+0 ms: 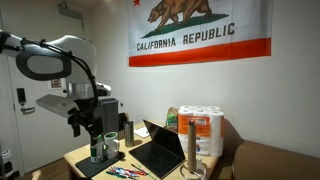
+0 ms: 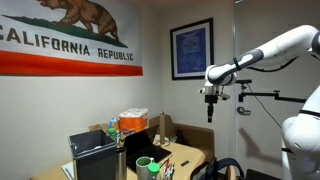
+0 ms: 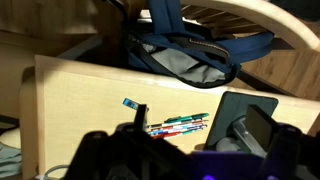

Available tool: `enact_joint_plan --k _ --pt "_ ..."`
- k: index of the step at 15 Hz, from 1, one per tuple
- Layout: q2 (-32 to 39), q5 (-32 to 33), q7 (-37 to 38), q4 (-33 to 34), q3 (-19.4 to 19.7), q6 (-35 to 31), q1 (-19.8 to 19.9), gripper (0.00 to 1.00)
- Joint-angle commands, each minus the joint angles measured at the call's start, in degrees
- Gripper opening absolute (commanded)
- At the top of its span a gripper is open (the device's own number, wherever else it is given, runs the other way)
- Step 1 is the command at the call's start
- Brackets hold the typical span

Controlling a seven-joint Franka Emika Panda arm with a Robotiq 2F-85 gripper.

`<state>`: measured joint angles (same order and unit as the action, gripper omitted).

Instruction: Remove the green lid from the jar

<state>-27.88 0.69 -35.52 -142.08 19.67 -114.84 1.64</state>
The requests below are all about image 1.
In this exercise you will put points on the black open laptop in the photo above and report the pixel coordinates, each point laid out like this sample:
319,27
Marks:
163,153

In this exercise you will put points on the cardboard tube on holder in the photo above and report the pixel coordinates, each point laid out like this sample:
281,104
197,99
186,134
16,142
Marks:
191,147

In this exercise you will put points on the grey trash bin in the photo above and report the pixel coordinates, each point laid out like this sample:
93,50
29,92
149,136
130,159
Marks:
107,109

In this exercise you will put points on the blue pen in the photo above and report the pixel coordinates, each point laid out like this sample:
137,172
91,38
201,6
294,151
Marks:
124,173

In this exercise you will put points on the white paper sheet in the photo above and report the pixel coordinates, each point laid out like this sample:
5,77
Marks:
142,132

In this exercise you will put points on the door handle with lock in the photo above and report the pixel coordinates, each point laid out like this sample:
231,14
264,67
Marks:
22,101

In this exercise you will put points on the white door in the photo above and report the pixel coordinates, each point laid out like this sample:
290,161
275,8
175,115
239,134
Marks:
43,136

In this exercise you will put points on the dark green tablet case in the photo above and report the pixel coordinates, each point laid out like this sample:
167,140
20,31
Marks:
90,169

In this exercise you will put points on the black thin pen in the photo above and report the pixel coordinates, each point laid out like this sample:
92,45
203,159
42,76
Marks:
140,169

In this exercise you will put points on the steel tumbler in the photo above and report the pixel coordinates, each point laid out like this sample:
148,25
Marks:
129,133

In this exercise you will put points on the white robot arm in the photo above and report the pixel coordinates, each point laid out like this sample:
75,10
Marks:
70,58

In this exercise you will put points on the wire paper towel holder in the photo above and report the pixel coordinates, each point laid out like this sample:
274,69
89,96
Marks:
199,174

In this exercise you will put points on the green pen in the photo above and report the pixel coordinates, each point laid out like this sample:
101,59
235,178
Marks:
116,174

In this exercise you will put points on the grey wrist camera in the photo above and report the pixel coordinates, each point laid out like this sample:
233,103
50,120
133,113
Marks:
56,104

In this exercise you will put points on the red pen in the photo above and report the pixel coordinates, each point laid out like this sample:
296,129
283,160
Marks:
131,171

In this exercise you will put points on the California Republic flag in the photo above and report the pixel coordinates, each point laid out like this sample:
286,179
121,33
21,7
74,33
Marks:
169,32

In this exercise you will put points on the clear glass jar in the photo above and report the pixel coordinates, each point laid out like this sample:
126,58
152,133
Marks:
96,153

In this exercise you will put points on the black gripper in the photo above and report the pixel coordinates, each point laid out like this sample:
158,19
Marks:
83,116

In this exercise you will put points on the paper towel roll pack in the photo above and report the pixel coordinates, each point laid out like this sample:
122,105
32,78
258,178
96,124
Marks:
209,122

